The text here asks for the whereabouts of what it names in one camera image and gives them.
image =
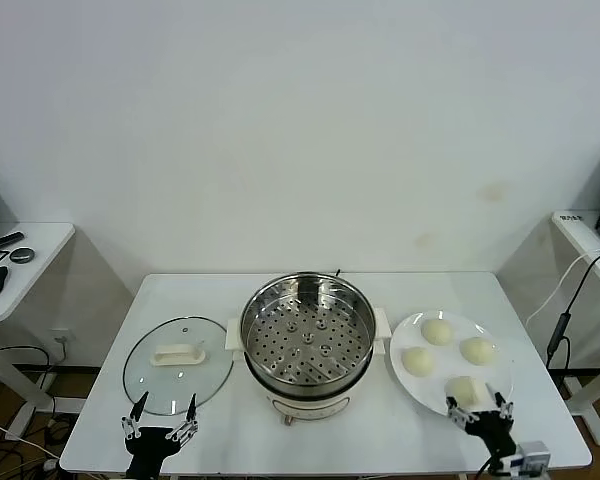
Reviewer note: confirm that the white wall socket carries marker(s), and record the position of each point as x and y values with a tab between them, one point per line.
62	336

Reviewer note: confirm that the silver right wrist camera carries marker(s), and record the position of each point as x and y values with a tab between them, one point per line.
532	455

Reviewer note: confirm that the white side table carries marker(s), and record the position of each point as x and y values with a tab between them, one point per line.
575	232
45	250

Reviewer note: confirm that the white label sticker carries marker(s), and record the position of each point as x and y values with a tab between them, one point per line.
572	217

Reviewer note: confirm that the white steamed baozi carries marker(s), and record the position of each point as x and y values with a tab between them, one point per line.
461	387
418	361
477	350
436	331

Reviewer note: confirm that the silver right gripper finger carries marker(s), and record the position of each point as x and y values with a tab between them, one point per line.
461	415
505	410

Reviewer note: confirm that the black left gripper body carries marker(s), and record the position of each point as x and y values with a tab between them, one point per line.
150	442

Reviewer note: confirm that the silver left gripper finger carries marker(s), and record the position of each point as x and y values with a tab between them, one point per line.
187	425
130	422

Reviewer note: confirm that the round dark disc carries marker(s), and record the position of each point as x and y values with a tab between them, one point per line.
21	254

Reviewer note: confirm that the perforated steel steamer basket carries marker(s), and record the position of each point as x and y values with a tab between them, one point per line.
305	350

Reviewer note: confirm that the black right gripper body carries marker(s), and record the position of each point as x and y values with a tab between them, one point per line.
492	430

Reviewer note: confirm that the white round plate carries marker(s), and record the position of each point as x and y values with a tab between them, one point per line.
430	390

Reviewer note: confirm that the black remote bar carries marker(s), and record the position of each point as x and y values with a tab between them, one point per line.
5	241

